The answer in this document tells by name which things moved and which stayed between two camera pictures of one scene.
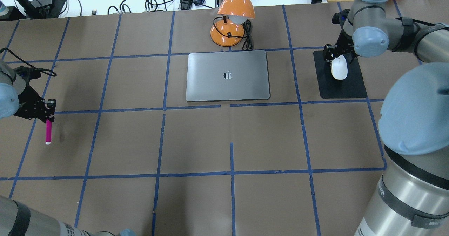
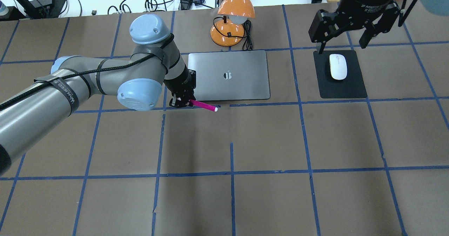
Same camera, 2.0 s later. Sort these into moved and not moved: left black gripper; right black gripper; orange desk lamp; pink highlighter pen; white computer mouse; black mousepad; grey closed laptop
Moved: pink highlighter pen; right black gripper; left black gripper
Not moved: black mousepad; grey closed laptop; white computer mouse; orange desk lamp
